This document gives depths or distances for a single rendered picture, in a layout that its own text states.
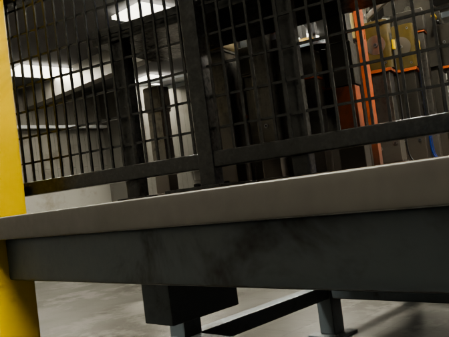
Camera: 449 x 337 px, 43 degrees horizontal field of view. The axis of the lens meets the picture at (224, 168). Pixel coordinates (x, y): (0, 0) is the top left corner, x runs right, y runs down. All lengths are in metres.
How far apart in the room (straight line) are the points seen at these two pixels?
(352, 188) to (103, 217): 0.39
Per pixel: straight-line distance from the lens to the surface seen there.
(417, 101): 1.58
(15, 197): 1.19
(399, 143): 1.40
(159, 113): 1.49
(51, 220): 0.92
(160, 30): 1.08
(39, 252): 1.05
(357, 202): 0.52
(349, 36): 1.15
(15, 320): 1.18
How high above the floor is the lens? 0.69
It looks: 2 degrees up
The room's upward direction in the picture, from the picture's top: 7 degrees counter-clockwise
